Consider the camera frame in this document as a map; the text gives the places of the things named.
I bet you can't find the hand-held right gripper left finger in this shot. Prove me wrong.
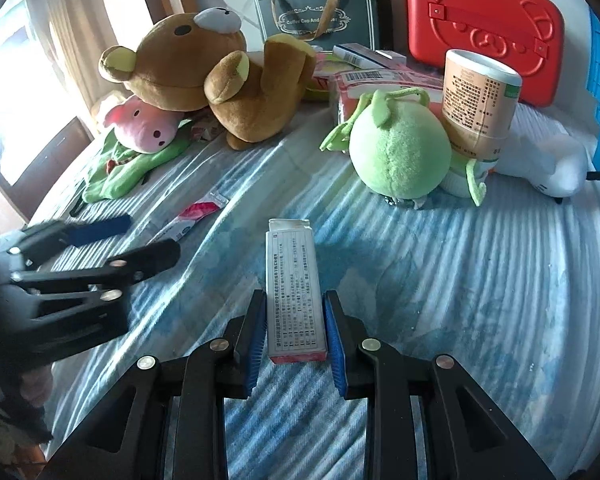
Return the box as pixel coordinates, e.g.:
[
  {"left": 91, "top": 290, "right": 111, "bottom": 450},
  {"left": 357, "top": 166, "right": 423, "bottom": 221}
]
[{"left": 45, "top": 289, "right": 268, "bottom": 480}]

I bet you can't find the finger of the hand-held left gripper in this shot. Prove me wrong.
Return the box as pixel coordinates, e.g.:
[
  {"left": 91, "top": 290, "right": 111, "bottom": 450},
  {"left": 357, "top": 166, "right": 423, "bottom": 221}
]
[
  {"left": 7, "top": 215, "right": 132, "bottom": 267},
  {"left": 10, "top": 239, "right": 182, "bottom": 347}
]

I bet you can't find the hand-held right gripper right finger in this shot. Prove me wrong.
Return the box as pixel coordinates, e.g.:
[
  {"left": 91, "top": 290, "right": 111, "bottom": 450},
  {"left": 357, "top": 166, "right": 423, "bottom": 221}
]
[{"left": 322, "top": 290, "right": 556, "bottom": 480}]

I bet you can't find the long white printed box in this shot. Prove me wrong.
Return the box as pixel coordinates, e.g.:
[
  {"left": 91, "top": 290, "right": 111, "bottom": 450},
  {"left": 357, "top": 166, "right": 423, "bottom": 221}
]
[{"left": 266, "top": 218, "right": 329, "bottom": 365}]

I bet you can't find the pink white toothbrush packet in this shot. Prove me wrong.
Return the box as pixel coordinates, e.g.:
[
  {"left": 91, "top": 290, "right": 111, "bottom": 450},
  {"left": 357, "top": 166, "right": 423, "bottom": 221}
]
[{"left": 147, "top": 189, "right": 230, "bottom": 246}]

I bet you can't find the green plush cloth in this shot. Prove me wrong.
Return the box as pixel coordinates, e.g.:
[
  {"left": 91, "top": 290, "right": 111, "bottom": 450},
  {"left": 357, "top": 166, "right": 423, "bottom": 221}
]
[{"left": 82, "top": 120, "right": 193, "bottom": 203}]

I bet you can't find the wooden chair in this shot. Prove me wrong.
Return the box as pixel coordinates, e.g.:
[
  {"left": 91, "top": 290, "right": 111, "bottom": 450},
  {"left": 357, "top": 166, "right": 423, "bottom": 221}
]
[{"left": 0, "top": 115, "right": 96, "bottom": 226}]

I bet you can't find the pink pig plush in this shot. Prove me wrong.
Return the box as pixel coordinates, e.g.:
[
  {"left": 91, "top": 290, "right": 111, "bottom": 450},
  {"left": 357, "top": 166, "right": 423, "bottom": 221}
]
[{"left": 104, "top": 97, "right": 181, "bottom": 155}]

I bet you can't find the brown teddy bear plush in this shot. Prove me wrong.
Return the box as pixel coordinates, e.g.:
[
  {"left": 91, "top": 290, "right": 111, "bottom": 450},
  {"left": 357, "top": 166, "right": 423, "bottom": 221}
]
[{"left": 98, "top": 7, "right": 318, "bottom": 151}]

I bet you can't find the round green plush toy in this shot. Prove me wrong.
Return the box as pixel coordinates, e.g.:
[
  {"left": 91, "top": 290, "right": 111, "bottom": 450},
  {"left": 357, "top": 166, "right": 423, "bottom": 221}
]
[{"left": 320, "top": 87, "right": 488, "bottom": 208}]

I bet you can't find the beige curtain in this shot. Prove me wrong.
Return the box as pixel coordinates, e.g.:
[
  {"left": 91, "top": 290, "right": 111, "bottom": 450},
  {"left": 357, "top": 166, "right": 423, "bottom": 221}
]
[{"left": 25, "top": 0, "right": 171, "bottom": 126}]

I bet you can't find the pink wipes pack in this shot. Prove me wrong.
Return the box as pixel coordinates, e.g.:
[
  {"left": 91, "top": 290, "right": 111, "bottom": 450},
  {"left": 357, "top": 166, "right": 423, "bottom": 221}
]
[{"left": 302, "top": 52, "right": 351, "bottom": 103}]

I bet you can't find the pink white tissue pack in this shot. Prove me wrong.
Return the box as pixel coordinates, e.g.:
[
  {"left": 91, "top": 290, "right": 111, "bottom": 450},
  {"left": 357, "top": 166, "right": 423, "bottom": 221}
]
[{"left": 330, "top": 67, "right": 448, "bottom": 126}]

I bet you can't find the beige cylindrical can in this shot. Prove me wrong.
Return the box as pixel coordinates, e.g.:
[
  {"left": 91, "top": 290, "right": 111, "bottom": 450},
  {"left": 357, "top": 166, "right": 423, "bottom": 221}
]
[{"left": 437, "top": 49, "right": 523, "bottom": 196}]

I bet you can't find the white plush toy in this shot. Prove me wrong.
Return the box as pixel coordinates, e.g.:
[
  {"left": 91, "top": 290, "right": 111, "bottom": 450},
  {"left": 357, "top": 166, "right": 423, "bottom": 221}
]
[{"left": 490, "top": 110, "right": 600, "bottom": 206}]

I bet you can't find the blue white medicine box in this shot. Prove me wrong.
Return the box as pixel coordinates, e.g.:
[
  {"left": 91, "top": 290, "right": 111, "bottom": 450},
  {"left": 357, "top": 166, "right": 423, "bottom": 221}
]
[{"left": 332, "top": 42, "right": 406, "bottom": 68}]

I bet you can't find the dark green gift bag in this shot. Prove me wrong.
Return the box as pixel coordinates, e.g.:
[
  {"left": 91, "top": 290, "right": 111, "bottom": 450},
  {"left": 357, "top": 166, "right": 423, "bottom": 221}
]
[{"left": 253, "top": 0, "right": 393, "bottom": 53}]

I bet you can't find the red plastic bear case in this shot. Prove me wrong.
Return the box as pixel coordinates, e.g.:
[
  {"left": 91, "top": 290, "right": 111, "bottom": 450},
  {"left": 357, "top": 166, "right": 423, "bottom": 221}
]
[{"left": 405, "top": 0, "right": 566, "bottom": 108}]

